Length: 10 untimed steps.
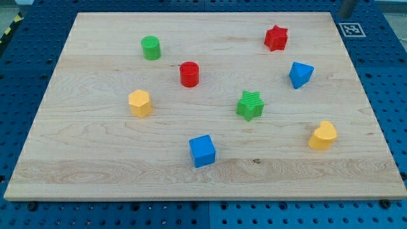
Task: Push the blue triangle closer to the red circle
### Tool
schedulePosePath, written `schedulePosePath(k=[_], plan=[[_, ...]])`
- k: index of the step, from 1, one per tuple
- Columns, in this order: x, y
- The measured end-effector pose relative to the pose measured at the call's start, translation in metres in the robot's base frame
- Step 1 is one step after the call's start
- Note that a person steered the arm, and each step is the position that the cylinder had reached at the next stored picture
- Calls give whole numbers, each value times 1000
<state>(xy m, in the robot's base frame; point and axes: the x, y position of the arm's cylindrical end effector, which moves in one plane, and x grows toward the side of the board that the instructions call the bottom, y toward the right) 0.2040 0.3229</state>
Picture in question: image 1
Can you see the blue triangle block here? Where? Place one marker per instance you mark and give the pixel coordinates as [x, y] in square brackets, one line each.
[300, 74]

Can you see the blue cube block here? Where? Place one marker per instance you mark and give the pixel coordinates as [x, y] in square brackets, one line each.
[202, 151]

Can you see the red cylinder block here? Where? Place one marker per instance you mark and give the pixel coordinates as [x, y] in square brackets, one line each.
[189, 74]

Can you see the green star block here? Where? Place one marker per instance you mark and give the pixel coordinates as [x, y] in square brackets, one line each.
[250, 105]

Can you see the wooden board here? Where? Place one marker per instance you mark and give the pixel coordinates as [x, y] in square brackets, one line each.
[85, 144]

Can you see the yellow hexagon block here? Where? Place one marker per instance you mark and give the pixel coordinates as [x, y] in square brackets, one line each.
[140, 104]

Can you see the green cylinder block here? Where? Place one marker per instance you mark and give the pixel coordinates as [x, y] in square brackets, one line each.
[151, 47]

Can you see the red star block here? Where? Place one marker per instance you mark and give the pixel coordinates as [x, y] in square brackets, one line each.
[276, 38]

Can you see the yellow heart block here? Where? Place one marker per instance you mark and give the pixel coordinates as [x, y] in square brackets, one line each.
[323, 137]

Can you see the white fiducial marker tag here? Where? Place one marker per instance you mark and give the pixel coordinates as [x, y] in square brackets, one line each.
[352, 30]

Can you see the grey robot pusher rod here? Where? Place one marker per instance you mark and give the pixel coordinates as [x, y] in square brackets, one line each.
[346, 8]

